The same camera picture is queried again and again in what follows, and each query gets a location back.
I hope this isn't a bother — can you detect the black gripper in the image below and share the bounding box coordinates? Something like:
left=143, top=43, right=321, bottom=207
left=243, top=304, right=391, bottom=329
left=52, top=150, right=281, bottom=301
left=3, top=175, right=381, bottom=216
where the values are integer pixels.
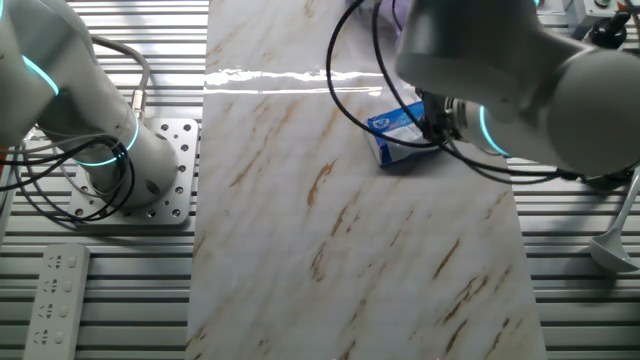
left=417, top=89, right=464, bottom=147

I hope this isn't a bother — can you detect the blue white tissue pack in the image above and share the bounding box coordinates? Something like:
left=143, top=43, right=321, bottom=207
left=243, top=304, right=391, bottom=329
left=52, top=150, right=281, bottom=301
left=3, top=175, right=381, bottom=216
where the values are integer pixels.
left=366, top=101, right=442, bottom=168

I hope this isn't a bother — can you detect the marble pattern mat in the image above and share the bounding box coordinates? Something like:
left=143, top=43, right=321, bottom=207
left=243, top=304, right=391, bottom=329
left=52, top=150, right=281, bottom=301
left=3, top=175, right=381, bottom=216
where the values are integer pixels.
left=184, top=0, right=549, bottom=360

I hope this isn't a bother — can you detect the grey button control box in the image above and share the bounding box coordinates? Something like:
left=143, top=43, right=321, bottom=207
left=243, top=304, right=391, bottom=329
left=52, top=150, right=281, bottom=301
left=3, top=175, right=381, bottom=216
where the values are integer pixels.
left=572, top=0, right=627, bottom=41

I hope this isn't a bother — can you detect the grey plastic ladle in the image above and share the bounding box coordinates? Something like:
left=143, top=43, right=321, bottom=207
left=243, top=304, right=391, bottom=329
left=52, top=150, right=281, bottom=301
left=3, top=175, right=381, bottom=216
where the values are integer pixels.
left=587, top=167, right=640, bottom=274

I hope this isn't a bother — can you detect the white power strip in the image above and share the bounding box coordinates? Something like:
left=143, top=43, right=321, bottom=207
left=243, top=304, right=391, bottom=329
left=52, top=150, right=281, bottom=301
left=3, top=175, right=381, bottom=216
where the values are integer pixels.
left=22, top=243, right=92, bottom=360

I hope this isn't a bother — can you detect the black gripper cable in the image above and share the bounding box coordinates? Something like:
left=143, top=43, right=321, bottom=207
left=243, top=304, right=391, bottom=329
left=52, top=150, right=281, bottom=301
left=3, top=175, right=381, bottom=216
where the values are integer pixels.
left=325, top=0, right=640, bottom=187

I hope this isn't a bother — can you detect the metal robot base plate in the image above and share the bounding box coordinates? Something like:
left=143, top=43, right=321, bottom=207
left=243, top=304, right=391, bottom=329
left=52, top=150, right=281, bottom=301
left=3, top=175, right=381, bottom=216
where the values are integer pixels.
left=67, top=117, right=200, bottom=227

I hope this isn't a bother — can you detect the grey robot power cable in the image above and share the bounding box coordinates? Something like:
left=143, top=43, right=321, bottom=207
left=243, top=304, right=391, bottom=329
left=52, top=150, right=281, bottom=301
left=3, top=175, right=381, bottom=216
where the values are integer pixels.
left=89, top=35, right=152, bottom=122

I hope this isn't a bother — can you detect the black cable bundle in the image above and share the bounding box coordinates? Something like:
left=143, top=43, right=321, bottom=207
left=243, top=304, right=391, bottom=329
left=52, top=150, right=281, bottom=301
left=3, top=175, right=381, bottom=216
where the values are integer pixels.
left=0, top=133, right=137, bottom=224

